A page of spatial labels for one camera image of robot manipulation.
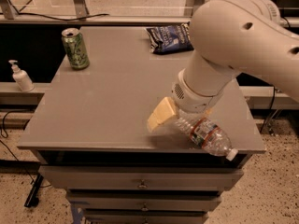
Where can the clear plastic water bottle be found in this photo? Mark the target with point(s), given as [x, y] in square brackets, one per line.
[208, 136]

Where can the grey drawer cabinet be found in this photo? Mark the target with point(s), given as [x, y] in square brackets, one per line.
[91, 137]

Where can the white pump lotion bottle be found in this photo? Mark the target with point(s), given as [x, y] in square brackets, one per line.
[21, 77]

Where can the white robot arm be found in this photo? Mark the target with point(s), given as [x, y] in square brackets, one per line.
[231, 37]

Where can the blue chip bag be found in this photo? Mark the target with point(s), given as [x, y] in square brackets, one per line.
[169, 39]

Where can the green soda can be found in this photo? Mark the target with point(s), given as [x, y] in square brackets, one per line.
[75, 49]

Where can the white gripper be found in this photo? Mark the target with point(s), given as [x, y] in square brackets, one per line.
[191, 101]

